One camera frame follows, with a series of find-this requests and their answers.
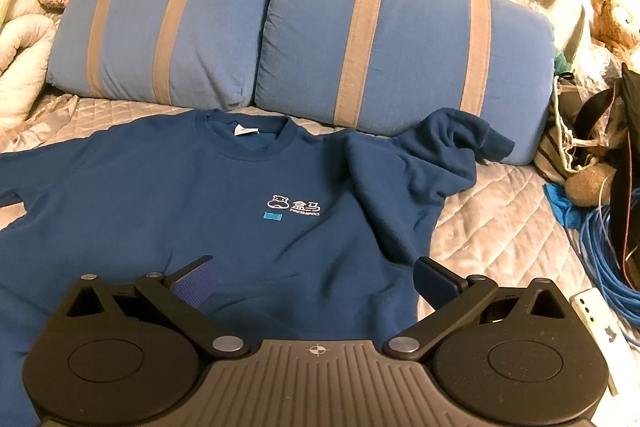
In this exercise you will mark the dark blue sweatshirt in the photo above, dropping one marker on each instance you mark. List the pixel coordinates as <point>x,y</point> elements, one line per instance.
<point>309,236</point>

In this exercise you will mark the bright blue small cloth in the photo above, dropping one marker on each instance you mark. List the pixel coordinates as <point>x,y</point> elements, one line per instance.
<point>565,212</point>

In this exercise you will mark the black bag with red straps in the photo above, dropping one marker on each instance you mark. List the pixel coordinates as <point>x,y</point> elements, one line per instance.
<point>617,176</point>

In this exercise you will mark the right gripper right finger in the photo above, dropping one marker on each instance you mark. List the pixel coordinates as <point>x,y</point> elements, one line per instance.
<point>456,301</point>

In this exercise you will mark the brown teddy bear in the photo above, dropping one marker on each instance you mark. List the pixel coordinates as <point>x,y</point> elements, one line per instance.
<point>614,27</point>

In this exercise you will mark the right blue striped pillow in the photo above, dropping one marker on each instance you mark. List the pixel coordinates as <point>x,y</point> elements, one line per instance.
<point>381,66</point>

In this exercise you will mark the white power strip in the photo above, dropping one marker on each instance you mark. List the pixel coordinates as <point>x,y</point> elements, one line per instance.
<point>594,312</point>

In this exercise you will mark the blue striped pillow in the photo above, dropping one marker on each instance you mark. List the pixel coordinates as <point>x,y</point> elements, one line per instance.
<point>381,66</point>
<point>185,53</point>

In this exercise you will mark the left blue striped pillow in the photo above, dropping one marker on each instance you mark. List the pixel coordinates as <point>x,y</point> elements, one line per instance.
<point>185,53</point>

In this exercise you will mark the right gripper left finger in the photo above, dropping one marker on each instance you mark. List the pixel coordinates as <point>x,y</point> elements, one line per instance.
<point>174,300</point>

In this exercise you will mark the teal cloth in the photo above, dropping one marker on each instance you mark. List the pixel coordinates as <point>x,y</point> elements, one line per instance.
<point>561,64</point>

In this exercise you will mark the striped woven bag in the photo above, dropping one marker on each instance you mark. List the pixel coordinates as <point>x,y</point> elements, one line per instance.
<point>576,149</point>

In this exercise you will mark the white rolled duvet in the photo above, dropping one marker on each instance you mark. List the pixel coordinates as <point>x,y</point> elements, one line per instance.
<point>26,42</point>

